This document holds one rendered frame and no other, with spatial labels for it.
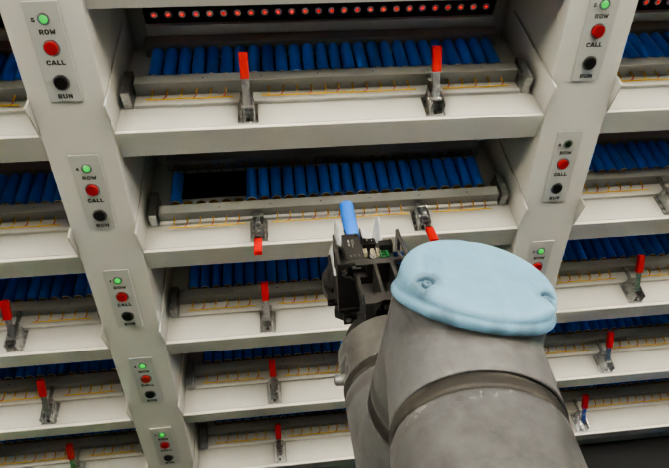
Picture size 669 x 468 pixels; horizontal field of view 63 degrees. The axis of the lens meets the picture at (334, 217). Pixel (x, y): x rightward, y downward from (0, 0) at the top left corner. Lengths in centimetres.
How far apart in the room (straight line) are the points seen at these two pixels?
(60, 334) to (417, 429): 89
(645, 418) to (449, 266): 127
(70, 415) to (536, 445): 107
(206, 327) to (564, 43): 73
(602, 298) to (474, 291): 88
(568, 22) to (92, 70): 62
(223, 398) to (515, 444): 96
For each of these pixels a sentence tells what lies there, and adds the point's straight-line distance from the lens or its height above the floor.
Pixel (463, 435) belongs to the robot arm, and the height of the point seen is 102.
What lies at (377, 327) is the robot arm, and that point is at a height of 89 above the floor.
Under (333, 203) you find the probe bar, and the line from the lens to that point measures 89.
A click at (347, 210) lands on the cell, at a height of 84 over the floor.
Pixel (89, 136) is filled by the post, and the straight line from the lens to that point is 81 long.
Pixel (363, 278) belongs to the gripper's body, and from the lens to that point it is 53.
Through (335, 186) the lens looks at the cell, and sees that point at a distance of 92.
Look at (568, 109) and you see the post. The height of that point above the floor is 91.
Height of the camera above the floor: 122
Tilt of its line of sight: 34 degrees down
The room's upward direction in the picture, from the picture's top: straight up
